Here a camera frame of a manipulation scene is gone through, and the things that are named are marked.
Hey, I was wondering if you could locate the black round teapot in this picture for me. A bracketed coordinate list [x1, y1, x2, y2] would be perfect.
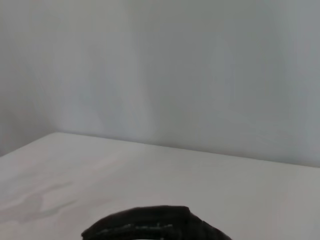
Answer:
[80, 205, 233, 240]

